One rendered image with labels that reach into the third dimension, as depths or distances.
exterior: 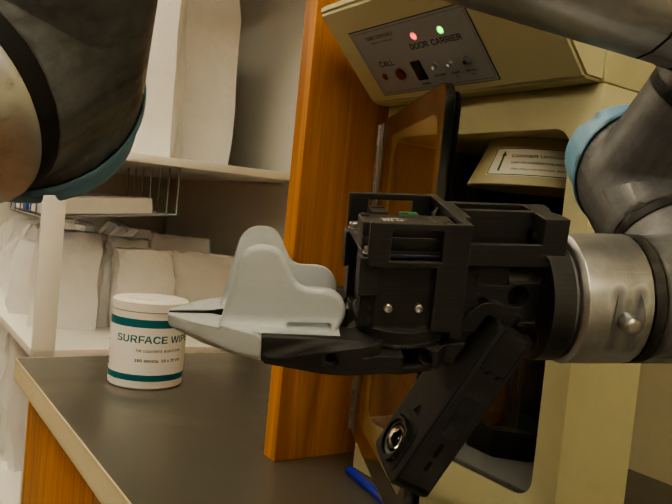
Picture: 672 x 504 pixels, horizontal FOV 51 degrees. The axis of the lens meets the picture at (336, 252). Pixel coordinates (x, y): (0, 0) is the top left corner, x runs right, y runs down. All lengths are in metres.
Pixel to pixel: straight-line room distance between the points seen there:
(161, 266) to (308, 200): 0.94
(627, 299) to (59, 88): 0.31
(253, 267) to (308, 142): 0.57
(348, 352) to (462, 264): 0.07
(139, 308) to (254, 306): 0.88
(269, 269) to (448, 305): 0.09
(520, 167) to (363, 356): 0.46
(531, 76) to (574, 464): 0.37
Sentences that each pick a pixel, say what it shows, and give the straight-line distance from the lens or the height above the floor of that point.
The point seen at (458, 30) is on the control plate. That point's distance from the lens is 0.74.
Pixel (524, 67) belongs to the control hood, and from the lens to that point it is 0.72.
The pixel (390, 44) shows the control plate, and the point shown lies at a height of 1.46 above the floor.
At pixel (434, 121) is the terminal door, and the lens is 0.65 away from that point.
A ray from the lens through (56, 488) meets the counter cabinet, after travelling 1.29.
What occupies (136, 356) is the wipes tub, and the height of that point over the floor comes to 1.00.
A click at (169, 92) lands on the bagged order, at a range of 1.80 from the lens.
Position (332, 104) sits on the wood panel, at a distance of 0.94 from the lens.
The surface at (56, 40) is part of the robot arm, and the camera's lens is 0.38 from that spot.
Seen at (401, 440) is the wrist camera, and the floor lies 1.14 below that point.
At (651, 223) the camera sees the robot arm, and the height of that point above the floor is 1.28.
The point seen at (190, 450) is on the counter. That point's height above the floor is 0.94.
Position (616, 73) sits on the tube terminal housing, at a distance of 0.72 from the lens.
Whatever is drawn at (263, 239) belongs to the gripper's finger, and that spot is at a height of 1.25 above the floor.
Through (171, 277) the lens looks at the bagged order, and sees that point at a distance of 1.82.
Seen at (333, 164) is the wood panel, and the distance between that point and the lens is 0.94.
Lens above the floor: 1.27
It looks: 3 degrees down
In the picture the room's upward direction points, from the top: 6 degrees clockwise
